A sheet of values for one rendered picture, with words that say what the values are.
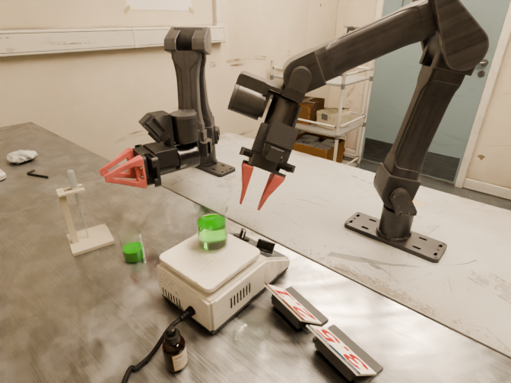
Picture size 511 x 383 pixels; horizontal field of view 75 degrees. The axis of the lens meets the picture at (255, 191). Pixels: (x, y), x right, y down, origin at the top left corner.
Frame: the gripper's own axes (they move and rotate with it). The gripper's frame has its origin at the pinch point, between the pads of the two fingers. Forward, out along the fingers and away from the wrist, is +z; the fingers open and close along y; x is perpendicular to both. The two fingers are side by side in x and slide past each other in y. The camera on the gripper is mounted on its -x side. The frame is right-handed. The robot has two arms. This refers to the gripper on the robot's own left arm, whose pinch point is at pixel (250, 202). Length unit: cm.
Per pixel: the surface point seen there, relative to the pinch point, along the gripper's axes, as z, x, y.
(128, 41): -45, 120, -76
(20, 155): 15, 51, -70
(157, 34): -57, 131, -66
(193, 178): 2.7, 37.7, -14.7
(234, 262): 8.3, -11.8, -0.4
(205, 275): 10.8, -14.2, -4.0
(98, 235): 18.6, 10.5, -27.2
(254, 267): 8.6, -10.0, 3.1
